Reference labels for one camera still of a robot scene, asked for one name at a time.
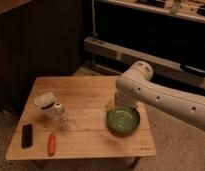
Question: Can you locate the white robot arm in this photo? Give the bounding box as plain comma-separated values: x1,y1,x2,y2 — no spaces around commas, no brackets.
106,61,205,131

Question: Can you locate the vertical metal pole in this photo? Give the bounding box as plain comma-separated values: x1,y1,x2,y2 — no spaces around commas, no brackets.
91,0,97,41

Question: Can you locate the orange carrot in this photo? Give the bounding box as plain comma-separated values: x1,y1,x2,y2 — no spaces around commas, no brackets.
47,133,56,156

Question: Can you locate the grey metal shelf beam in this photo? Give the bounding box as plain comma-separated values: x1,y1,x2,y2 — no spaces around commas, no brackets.
84,37,205,89

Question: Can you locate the black object on shelf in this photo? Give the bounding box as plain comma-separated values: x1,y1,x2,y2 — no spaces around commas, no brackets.
180,64,205,77

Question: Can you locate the black phone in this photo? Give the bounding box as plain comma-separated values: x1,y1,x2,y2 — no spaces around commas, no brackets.
21,124,33,148

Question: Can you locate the green bowl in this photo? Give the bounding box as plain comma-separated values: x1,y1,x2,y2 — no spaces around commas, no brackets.
106,107,140,135

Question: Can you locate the white cup with lid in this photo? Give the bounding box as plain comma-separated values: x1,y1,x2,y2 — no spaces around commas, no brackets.
33,92,56,118

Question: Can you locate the wooden table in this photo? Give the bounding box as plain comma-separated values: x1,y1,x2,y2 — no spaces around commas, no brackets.
6,76,156,160

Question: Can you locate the clear plastic bottle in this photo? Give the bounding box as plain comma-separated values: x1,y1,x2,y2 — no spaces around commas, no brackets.
55,102,69,130

